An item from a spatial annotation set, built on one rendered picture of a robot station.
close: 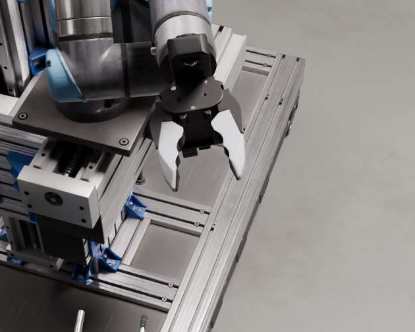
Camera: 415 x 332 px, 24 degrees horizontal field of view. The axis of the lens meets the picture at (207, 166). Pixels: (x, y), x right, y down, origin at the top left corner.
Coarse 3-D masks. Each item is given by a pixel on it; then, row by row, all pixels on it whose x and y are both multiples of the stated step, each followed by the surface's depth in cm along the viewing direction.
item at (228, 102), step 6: (228, 90) 112; (228, 96) 111; (222, 102) 111; (228, 102) 110; (234, 102) 110; (216, 108) 111; (222, 108) 110; (228, 108) 110; (234, 108) 110; (240, 108) 110; (234, 114) 109; (240, 114) 109; (240, 120) 108; (240, 126) 108; (240, 132) 107
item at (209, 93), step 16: (160, 64) 118; (176, 80) 113; (192, 80) 113; (208, 80) 113; (160, 96) 113; (176, 96) 112; (192, 96) 111; (208, 96) 111; (176, 112) 110; (192, 112) 110; (208, 112) 110; (192, 128) 113; (208, 128) 113; (192, 144) 115; (208, 144) 115
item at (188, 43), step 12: (180, 36) 107; (192, 36) 106; (204, 36) 107; (168, 48) 107; (180, 48) 106; (192, 48) 106; (204, 48) 106; (180, 60) 107; (192, 60) 107; (204, 60) 108; (180, 72) 112; (192, 72) 112; (204, 72) 113
